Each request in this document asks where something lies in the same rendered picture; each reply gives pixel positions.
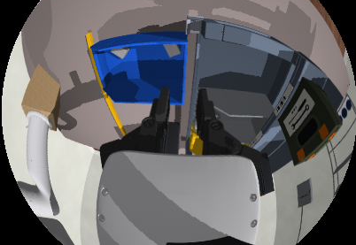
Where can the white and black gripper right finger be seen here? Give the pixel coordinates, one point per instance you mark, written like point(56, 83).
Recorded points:
point(215, 138)

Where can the yellow vertical bar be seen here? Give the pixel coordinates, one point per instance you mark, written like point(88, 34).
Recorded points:
point(107, 98)

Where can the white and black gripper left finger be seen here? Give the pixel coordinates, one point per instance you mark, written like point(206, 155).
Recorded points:
point(146, 137)

